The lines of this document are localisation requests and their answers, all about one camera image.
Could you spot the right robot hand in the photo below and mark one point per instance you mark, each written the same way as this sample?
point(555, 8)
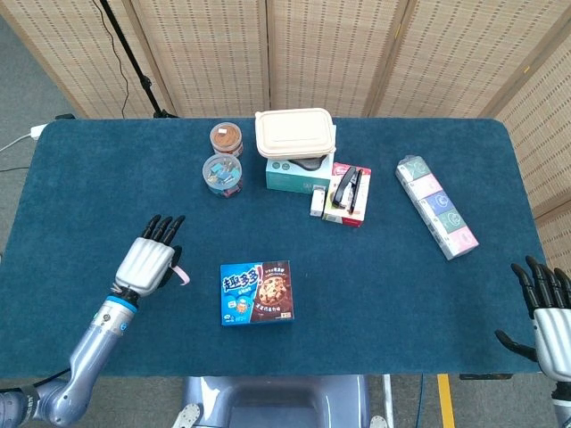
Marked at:
point(555, 339)

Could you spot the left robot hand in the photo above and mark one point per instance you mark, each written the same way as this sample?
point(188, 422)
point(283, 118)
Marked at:
point(145, 265)

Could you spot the blue brown cookie box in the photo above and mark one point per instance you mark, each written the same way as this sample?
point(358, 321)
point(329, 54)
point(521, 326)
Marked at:
point(256, 294)

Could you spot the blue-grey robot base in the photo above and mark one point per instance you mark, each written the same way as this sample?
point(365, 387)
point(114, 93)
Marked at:
point(276, 401)

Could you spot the teal white cardboard box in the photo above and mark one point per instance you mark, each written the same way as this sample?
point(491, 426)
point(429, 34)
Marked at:
point(285, 178)

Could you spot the small white staples box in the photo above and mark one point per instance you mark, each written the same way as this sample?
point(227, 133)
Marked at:
point(317, 203)

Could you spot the red white stapler box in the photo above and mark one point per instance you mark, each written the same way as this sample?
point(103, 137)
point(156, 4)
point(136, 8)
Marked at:
point(362, 196)

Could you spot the clear jar binder clips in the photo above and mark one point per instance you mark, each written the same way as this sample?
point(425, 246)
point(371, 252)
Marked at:
point(222, 174)

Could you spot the yellow floor tape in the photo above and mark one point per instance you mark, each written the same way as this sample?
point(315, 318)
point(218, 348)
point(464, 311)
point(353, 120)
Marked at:
point(445, 401)

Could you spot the clear jar brown rubber bands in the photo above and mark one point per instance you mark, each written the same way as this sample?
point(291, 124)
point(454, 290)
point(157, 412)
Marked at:
point(226, 138)

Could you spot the black table clamp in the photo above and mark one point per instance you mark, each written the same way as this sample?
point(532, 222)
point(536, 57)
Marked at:
point(64, 117)

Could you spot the white power strip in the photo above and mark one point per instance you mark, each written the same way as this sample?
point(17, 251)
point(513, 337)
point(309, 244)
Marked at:
point(37, 131)

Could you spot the multicolour tissue pack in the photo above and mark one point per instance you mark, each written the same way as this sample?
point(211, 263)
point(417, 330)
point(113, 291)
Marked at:
point(437, 207)

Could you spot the white pole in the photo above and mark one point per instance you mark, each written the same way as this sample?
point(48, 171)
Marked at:
point(388, 397)

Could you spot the beige lidded food container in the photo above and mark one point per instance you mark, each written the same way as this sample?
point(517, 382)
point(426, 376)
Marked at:
point(294, 131)

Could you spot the blue table mat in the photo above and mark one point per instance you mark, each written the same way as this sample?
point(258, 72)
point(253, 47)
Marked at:
point(357, 276)

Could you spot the black tripod stand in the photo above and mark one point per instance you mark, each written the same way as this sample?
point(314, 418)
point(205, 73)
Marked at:
point(129, 53)

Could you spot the black stapler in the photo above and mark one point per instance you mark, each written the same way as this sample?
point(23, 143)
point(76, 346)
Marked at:
point(345, 189)

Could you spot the bamboo folding screen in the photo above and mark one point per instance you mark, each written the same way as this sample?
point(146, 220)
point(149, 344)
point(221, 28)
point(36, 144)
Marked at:
point(330, 53)

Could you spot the white perforated bracket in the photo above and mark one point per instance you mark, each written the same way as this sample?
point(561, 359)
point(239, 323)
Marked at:
point(378, 422)
point(187, 417)

